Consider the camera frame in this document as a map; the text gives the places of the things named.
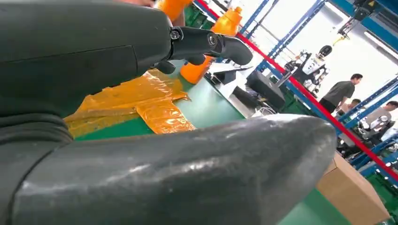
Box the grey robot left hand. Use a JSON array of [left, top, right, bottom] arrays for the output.
[[0, 0, 338, 225]]

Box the orange drink bottle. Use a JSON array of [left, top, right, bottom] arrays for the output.
[[180, 6, 243, 85], [155, 0, 193, 23]]

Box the yellow plastic sheet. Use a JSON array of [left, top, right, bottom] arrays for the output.
[[63, 68, 197, 139]]

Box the dark green crate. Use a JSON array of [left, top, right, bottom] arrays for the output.
[[183, 3, 216, 29]]

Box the green table mat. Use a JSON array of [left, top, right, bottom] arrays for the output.
[[74, 59, 352, 225]]

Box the white desk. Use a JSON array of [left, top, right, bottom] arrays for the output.
[[205, 62, 281, 119]]

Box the black case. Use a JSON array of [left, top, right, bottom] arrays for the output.
[[247, 70, 286, 110]]

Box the black and white machine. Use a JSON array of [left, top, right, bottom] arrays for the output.
[[284, 45, 333, 94]]

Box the red diagonal beam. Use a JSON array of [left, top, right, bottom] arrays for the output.
[[196, 0, 398, 183]]

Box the standing background person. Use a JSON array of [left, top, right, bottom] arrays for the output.
[[319, 73, 364, 114]]

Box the seated background person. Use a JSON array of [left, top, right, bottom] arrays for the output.
[[336, 98, 362, 117], [362, 101, 398, 140]]

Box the black overhead hoist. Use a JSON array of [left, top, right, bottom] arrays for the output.
[[337, 0, 378, 39]]

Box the blue metal rack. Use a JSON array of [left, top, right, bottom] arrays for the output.
[[192, 0, 398, 187]]

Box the brown cardboard box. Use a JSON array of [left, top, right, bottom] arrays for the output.
[[315, 151, 391, 225]]

